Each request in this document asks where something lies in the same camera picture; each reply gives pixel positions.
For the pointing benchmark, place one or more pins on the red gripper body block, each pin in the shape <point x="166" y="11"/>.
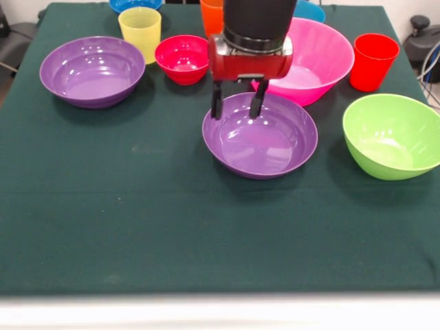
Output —
<point x="251" y="67"/>

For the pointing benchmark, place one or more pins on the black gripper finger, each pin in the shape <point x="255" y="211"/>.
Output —
<point x="217" y="103"/>
<point x="258" y="101"/>

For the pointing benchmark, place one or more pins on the purple plastic bowl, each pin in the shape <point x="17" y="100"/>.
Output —
<point x="260" y="148"/>
<point x="92" y="79"/>

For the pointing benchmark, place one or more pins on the red plastic cup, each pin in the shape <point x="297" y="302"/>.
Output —
<point x="373" y="65"/>

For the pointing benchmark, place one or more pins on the small crimson plastic bowl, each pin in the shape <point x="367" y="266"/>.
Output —
<point x="182" y="62"/>

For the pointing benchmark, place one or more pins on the orange plastic cup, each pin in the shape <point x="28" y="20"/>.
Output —
<point x="211" y="20"/>

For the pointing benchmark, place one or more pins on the large pink plastic bowl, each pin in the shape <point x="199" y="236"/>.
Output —
<point x="319" y="68"/>

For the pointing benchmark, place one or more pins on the light blue plastic bowl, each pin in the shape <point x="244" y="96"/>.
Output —
<point x="309" y="13"/>

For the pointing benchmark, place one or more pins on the yellow plastic cup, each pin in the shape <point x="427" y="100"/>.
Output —
<point x="139" y="34"/>

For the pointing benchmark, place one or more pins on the dark blue plastic bowl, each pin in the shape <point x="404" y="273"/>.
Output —
<point x="135" y="5"/>

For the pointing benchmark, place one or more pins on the dark green tablecloth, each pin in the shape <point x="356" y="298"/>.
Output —
<point x="137" y="206"/>

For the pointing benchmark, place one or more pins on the green plastic bowl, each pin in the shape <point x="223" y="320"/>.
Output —
<point x="388" y="144"/>

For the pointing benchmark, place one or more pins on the grey pedestal foot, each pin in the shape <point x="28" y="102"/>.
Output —
<point x="17" y="41"/>
<point x="421" y="38"/>

